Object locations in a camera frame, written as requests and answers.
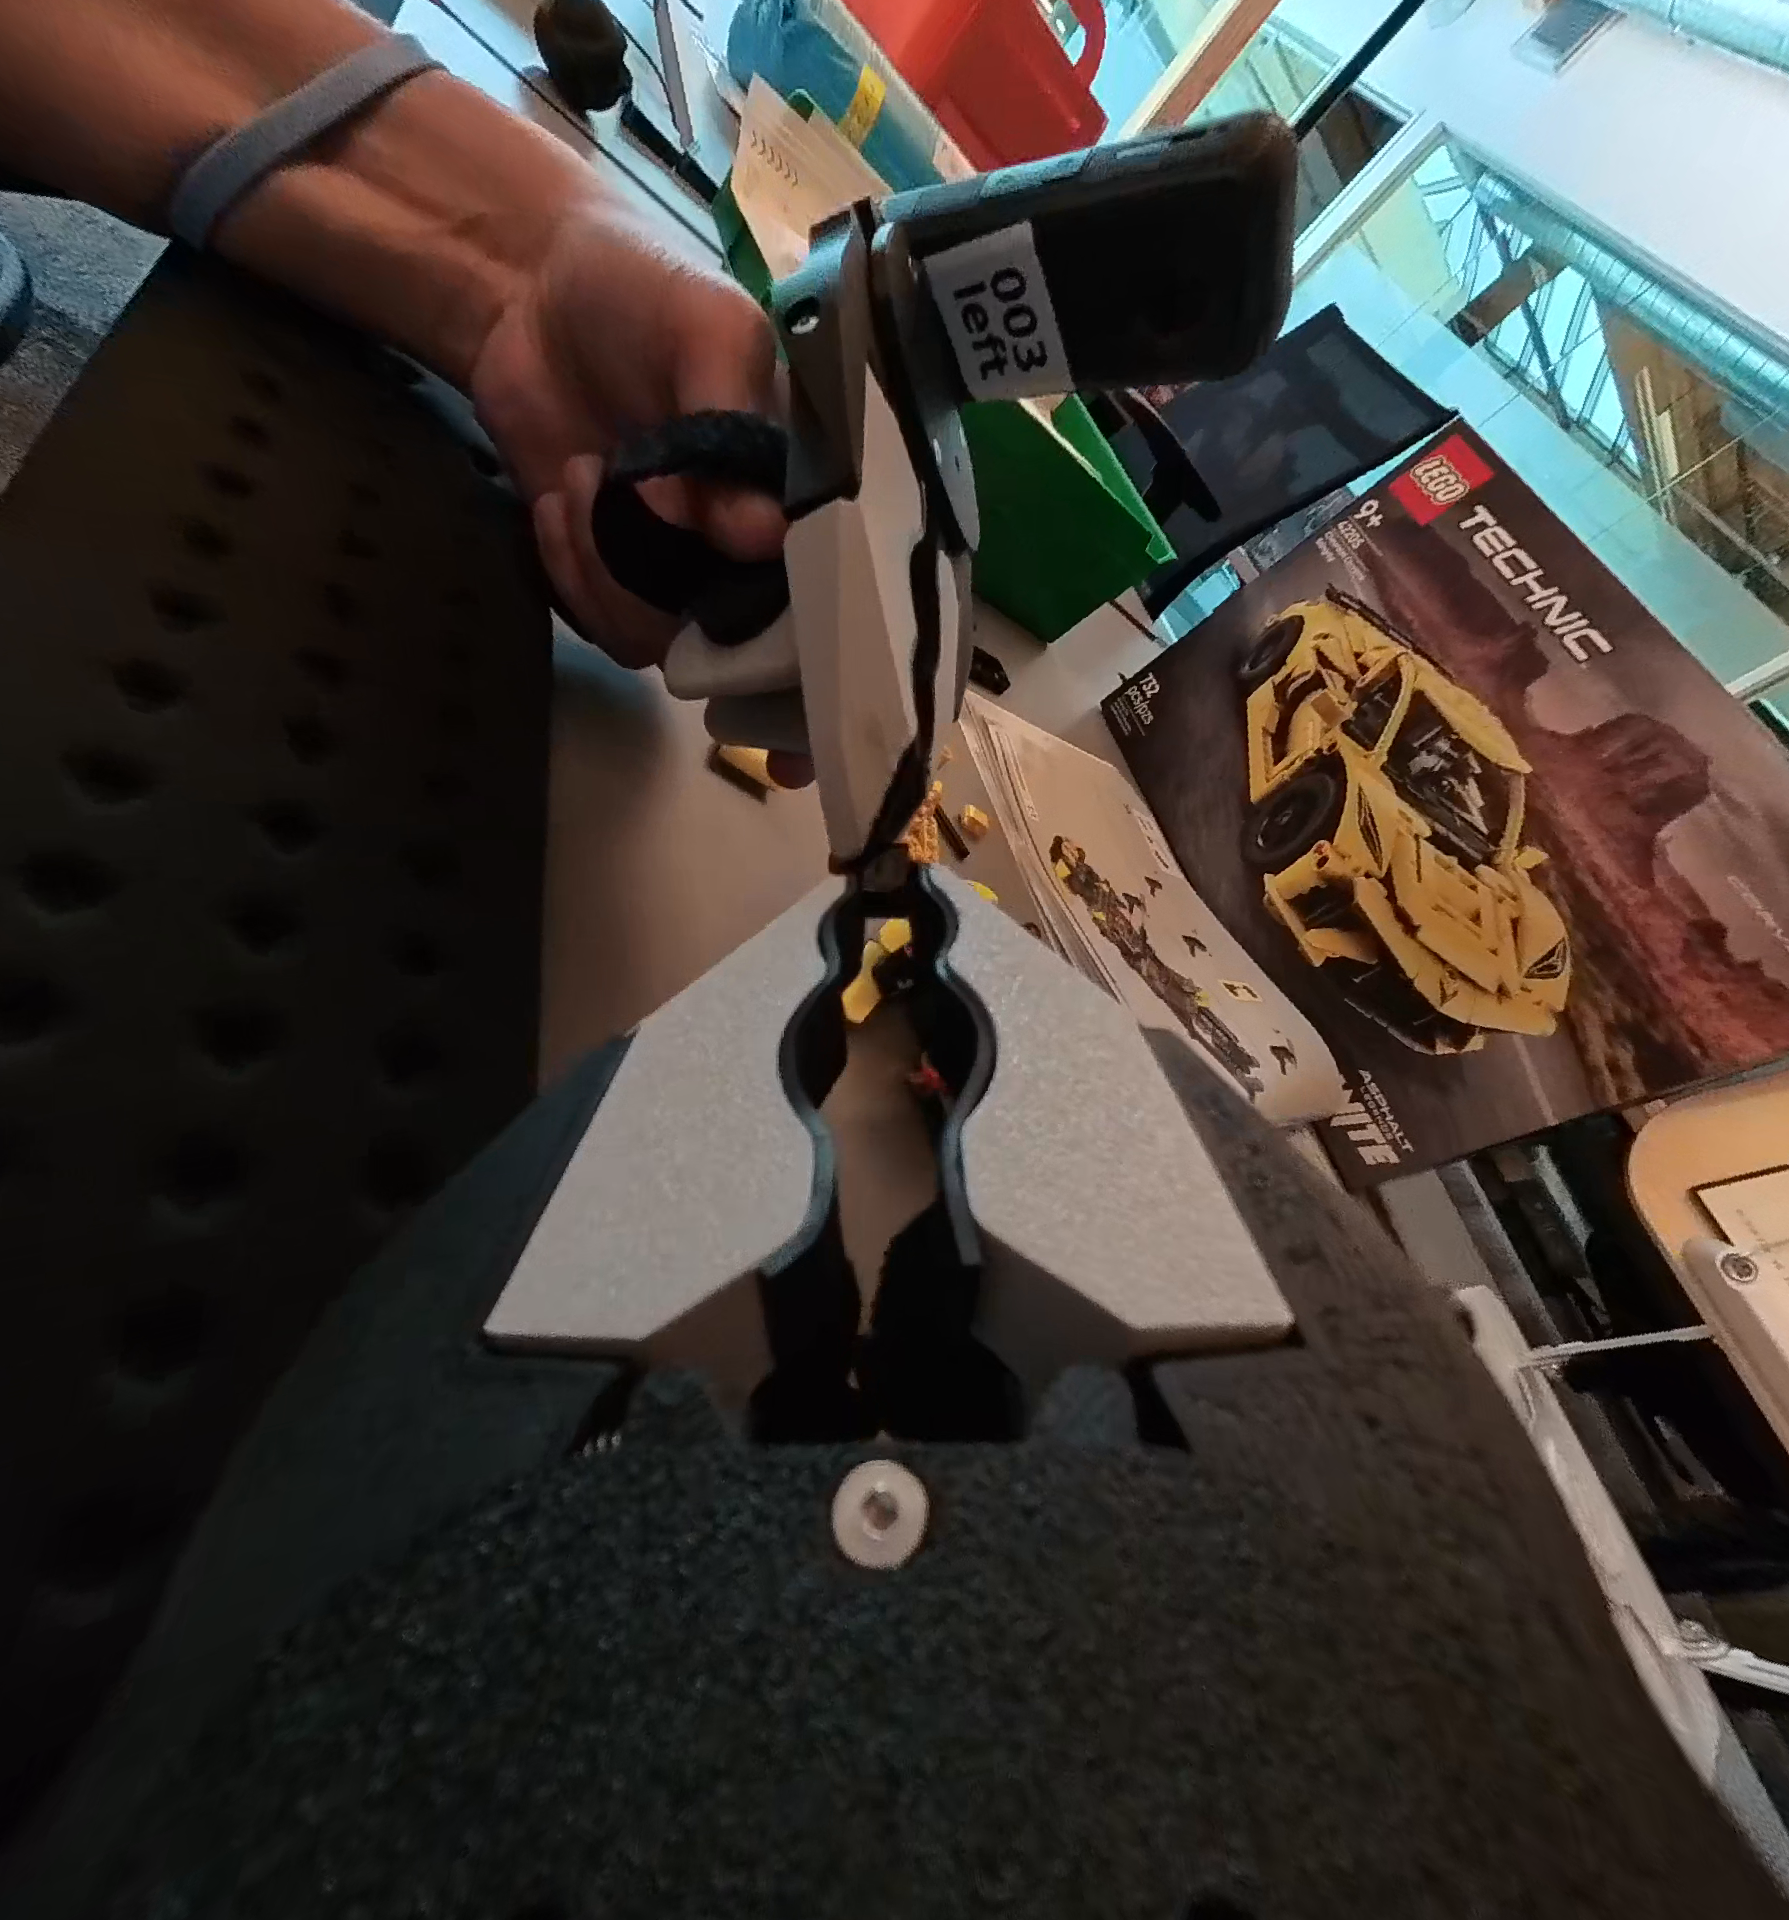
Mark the lego car chassis model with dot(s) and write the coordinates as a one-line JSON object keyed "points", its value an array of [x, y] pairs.
{"points": [[879, 975]]}

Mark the green plastic bin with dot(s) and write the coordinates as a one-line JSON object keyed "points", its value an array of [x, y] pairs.
{"points": [[1044, 509]]}

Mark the yellow toy car set box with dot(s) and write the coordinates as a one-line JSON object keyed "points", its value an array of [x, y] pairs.
{"points": [[1510, 825]]}

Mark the pale air duct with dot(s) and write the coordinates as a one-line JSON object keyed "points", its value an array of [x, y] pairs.
{"points": [[1660, 298]]}

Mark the white document stand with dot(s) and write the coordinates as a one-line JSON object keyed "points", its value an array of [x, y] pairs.
{"points": [[1583, 1499]]}

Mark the open instruction booklet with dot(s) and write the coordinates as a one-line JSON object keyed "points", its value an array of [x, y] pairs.
{"points": [[1135, 929]]}

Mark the light blue plastic bag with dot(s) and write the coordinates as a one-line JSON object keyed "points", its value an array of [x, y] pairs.
{"points": [[834, 75]]}

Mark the person's left hand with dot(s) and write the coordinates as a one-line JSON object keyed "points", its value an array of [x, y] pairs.
{"points": [[625, 345]]}

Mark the black dimpled pad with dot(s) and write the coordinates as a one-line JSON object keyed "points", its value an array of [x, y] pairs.
{"points": [[233, 975]]}

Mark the white cardboard sheet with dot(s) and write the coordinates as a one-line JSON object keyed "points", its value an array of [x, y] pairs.
{"points": [[781, 156]]}

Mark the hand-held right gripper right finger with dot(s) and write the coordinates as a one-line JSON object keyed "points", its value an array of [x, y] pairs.
{"points": [[1120, 1200]]}

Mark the pile of yellow lego pieces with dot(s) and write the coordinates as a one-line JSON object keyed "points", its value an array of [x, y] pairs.
{"points": [[969, 821]]}

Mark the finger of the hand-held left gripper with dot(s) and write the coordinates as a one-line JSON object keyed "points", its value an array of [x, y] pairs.
{"points": [[864, 674], [951, 645]]}

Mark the black armrest office chair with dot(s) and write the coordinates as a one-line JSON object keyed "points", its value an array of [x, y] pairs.
{"points": [[1284, 420]]}

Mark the person's left forearm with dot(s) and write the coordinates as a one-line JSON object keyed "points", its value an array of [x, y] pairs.
{"points": [[115, 106]]}

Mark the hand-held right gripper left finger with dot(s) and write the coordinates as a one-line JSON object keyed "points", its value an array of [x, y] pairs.
{"points": [[655, 1200]]}

